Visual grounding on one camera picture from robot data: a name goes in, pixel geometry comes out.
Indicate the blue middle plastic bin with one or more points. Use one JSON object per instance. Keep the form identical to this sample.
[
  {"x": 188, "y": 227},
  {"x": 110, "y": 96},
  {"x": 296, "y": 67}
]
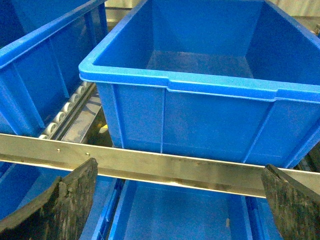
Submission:
[{"x": 230, "y": 80}]

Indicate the blue lower left bin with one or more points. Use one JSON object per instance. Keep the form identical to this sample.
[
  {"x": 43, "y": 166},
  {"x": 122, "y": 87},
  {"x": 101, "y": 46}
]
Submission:
[{"x": 19, "y": 184}]

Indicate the blue lower middle bin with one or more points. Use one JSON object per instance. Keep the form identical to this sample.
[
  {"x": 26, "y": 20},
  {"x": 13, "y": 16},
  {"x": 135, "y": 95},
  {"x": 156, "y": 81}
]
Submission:
[{"x": 148, "y": 211}]

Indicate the blue left plastic bin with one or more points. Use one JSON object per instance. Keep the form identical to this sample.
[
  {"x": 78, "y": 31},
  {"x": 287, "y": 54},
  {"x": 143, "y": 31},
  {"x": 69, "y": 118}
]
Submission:
[{"x": 42, "y": 43}]

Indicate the blue plastic bin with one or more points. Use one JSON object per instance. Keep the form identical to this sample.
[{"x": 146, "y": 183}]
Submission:
[
  {"x": 230, "y": 80},
  {"x": 42, "y": 43}
]

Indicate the metal front shelf rail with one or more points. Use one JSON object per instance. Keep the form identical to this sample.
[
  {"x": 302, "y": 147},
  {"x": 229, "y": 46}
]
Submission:
[{"x": 172, "y": 170}]

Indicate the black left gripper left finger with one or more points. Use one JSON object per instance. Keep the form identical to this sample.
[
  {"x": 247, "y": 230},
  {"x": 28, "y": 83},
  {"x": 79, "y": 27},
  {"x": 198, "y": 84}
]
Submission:
[{"x": 58, "y": 213}]

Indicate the white roller conveyor track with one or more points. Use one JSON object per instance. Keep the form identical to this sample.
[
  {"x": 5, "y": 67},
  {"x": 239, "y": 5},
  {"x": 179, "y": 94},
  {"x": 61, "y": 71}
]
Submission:
[{"x": 67, "y": 115}]

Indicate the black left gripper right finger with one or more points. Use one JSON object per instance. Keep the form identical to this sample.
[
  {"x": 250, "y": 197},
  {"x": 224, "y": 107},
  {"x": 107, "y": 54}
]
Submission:
[{"x": 294, "y": 206}]

